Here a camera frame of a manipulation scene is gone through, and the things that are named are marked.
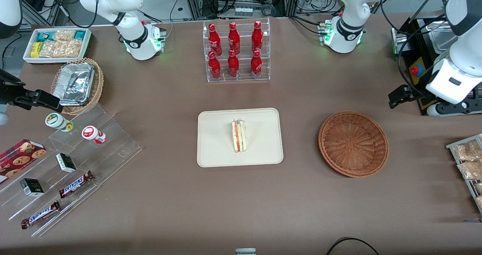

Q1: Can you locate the green lid yogurt cup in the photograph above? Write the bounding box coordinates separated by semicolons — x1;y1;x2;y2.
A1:
45;113;74;132

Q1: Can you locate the black food warmer machine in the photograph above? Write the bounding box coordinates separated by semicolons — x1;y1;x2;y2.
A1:
391;0;482;115

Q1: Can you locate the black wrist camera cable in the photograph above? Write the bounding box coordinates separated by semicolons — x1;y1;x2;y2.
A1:
380;0;458;97

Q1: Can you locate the black cable loop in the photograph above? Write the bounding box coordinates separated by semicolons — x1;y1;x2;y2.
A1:
326;237;380;255

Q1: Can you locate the red tartan cookie box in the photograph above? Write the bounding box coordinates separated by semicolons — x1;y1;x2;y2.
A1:
0;139;47;184

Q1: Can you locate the white snack bin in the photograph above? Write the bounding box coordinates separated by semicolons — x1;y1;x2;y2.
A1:
23;27;93;65

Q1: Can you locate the Snickers chocolate bar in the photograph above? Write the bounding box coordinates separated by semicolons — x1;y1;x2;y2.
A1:
59;171;95;199
21;201;61;230

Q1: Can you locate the red lid yogurt cup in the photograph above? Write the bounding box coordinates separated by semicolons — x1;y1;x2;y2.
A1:
82;125;107;145

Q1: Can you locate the steel food pan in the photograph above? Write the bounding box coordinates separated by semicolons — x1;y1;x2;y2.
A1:
427;27;454;55

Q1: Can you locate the clear bag of crackers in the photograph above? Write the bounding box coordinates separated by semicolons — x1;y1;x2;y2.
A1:
39;40;82;58
53;29;76;41

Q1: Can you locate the brown round wicker basket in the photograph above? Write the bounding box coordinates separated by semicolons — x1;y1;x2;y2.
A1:
318;111;389;178

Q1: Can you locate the cream plastic tray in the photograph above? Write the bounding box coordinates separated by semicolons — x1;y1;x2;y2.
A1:
197;108;284;168

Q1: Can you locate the light wicker basket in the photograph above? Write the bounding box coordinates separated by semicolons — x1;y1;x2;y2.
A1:
51;58;104;115

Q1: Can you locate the aluminium profile frame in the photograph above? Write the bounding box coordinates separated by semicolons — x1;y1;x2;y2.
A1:
181;0;302;20

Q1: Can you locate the aluminium foil container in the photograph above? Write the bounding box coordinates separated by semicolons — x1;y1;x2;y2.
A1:
53;62;95;106

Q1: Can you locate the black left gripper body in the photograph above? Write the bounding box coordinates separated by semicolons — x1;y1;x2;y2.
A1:
427;93;482;117

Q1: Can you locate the tray of packaged pastries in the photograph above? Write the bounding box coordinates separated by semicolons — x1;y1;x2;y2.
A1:
446;134;482;214

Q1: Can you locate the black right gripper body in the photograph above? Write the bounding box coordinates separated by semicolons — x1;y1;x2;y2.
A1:
0;69;27;125

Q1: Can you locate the red cola bottle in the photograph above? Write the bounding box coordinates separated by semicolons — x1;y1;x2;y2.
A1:
208;23;223;56
208;51;222;79
228;21;241;55
250;50;262;78
252;20;263;53
227;49;239;78

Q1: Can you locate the triangle sandwich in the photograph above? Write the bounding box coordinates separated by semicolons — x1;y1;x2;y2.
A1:
231;119;247;153

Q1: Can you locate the clear acrylic step display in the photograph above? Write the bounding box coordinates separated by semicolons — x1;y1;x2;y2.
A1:
0;104;142;237

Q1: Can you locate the small black box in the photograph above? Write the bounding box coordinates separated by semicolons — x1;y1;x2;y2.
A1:
20;178;44;197
56;153;77;173

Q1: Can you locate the clear acrylic bottle rack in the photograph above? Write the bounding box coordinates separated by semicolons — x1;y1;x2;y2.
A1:
203;18;271;83

